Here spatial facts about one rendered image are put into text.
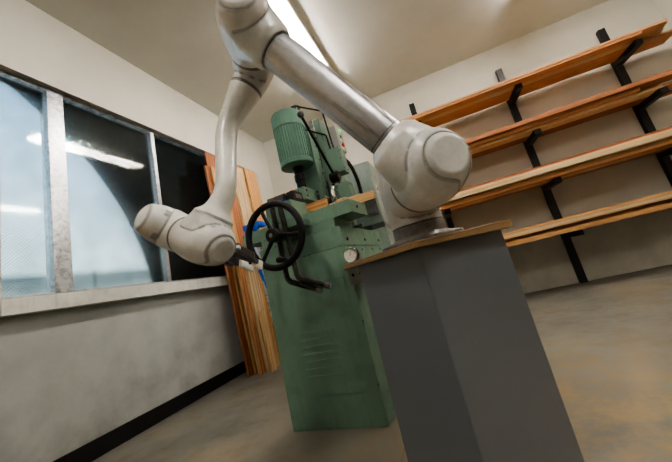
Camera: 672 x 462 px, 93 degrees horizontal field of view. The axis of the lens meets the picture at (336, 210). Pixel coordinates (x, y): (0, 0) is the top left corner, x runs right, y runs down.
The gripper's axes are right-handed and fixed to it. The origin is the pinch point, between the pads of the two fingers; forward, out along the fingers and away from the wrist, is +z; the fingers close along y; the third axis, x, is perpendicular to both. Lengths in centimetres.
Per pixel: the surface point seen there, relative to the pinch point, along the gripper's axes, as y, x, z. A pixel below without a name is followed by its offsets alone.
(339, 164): -17, -70, 47
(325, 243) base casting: -13.5, -15.9, 30.9
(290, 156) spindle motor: -1, -65, 22
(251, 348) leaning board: 123, 0, 141
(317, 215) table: -12.8, -28.2, 26.3
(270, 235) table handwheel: -0.1, -15.2, 9.7
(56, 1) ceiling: 119, -189, -66
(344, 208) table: -26.2, -27.3, 26.7
